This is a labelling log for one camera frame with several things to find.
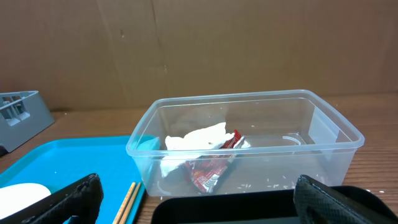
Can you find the red snack wrapper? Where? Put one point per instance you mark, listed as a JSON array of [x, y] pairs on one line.
[[204, 172]]

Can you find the grey dishwasher rack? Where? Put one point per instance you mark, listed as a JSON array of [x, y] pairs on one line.
[[24, 114]]

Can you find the teal plastic tray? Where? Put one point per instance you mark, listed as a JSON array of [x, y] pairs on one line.
[[59, 163]]

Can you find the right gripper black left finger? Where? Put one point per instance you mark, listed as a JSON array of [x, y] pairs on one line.
[[78, 202]]

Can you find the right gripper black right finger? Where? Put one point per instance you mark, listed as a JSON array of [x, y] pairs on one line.
[[316, 202]]

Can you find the large white dirty plate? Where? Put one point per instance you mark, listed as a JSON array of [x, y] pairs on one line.
[[15, 198]]

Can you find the wooden chopstick right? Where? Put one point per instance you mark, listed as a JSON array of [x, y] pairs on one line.
[[130, 204]]

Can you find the clear plastic bin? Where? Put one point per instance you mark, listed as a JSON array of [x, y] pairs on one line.
[[291, 132]]

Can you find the black tray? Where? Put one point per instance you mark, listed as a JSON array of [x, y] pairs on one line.
[[258, 207]]

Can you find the wooden chopstick left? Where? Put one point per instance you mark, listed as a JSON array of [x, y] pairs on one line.
[[124, 204]]

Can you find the wooden chopstick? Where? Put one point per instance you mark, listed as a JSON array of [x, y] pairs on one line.
[[124, 204], [130, 204]]

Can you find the white napkin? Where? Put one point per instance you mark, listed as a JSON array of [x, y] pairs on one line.
[[196, 140]]

